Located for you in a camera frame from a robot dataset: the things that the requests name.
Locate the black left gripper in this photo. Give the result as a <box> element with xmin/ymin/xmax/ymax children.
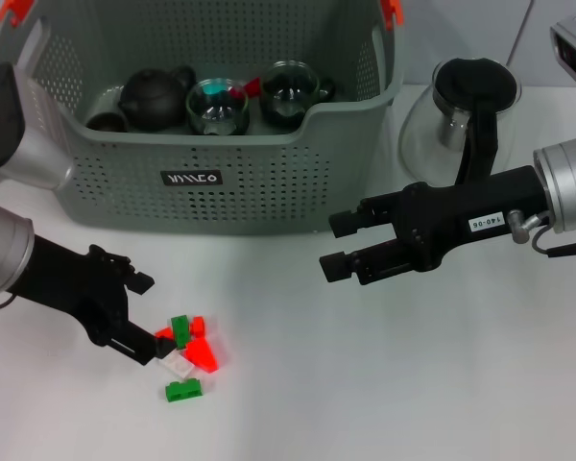
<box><xmin>9</xmin><ymin>234</ymin><xmax>178</xmax><ymax>367</ymax></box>

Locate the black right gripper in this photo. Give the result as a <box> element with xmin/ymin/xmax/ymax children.
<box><xmin>319</xmin><ymin>165</ymin><xmax>548</xmax><ymax>287</ymax></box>

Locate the large red slope toy brick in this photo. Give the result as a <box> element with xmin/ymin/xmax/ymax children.
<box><xmin>184</xmin><ymin>336</ymin><xmax>220</xmax><ymax>375</ymax></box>

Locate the green toy brick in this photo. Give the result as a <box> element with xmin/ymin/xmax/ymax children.
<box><xmin>165</xmin><ymin>377</ymin><xmax>204</xmax><ymax>402</ymax></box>
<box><xmin>170</xmin><ymin>314</ymin><xmax>193</xmax><ymax>351</ymax></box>

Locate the glass teacup black sleeve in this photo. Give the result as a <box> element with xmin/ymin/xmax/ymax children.
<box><xmin>184</xmin><ymin>77</ymin><xmax>250</xmax><ymax>137</ymax></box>
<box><xmin>257</xmin><ymin>60</ymin><xmax>336</xmax><ymax>131</ymax></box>

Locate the dark red curved toy brick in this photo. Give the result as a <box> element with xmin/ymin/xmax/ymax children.
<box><xmin>229</xmin><ymin>76</ymin><xmax>263</xmax><ymax>102</ymax></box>

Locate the grey perforated plastic storage basket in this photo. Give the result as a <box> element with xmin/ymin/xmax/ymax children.
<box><xmin>0</xmin><ymin>0</ymin><xmax>407</xmax><ymax>236</ymax></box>

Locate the dark clay small teacup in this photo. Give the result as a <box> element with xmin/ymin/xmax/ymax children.
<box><xmin>84</xmin><ymin>110</ymin><xmax>129</xmax><ymax>133</ymax></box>

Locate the white flat toy plate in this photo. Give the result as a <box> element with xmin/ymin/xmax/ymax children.
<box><xmin>156</xmin><ymin>350</ymin><xmax>195</xmax><ymax>378</ymax></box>

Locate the dark clay teapot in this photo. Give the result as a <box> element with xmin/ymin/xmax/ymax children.
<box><xmin>118</xmin><ymin>64</ymin><xmax>197</xmax><ymax>133</ymax></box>

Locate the glass teapot black lid handle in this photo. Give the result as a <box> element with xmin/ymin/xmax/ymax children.
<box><xmin>396</xmin><ymin>56</ymin><xmax>523</xmax><ymax>186</ymax></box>

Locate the thin dark wall cable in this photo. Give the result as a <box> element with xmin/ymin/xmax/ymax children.
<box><xmin>506</xmin><ymin>0</ymin><xmax>534</xmax><ymax>63</ymax></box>

